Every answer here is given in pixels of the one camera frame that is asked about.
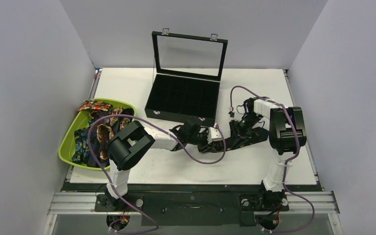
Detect red floral tie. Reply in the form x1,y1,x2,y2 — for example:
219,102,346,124
77,100,113,119

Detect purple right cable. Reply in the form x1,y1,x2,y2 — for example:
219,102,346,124
229,85,315,234

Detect black gold floral tie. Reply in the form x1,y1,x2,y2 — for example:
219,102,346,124
220,127,270,152

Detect brown paisley tie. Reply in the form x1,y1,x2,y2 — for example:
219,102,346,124
96,117,132,162

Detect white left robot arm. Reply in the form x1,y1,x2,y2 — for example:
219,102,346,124
105,121,227,211

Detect black display case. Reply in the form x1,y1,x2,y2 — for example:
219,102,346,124
144,28,228,127

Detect purple cable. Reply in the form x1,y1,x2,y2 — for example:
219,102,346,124
87,114,227,235
229,85,315,234

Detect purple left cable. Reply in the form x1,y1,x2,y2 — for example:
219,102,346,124
87,114,227,235

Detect blue floral tie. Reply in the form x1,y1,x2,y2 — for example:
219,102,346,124
71,128,90,164

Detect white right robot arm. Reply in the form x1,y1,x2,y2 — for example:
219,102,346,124
238,97,306,209

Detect aluminium rail frame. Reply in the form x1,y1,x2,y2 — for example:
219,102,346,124
48,191,340,215

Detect green plastic bin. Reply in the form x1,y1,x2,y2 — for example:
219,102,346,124
58,98,136,170

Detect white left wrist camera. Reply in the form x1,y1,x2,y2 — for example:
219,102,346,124
208,123,223,143

